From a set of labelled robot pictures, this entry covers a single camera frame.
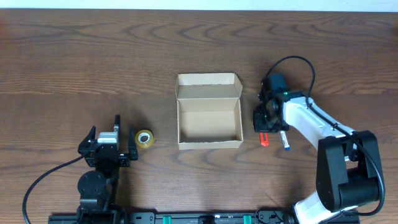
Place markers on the open cardboard box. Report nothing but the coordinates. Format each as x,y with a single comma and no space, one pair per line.
209,111

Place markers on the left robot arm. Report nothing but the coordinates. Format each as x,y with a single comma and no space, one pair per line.
98,187

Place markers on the yellow clear tape roll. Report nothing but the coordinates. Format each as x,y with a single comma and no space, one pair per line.
144,138

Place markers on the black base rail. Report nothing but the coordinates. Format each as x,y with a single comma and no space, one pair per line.
262,217

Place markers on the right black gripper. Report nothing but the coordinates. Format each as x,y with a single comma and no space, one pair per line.
261,121

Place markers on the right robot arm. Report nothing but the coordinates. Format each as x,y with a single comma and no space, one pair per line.
349,178

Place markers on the blue marker pen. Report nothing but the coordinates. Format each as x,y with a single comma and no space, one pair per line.
285,140

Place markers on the red utility knife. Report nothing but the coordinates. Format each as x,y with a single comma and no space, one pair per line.
264,139

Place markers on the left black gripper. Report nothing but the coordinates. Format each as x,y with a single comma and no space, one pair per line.
107,152

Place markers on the black marker pen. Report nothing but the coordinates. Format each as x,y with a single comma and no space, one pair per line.
117,123

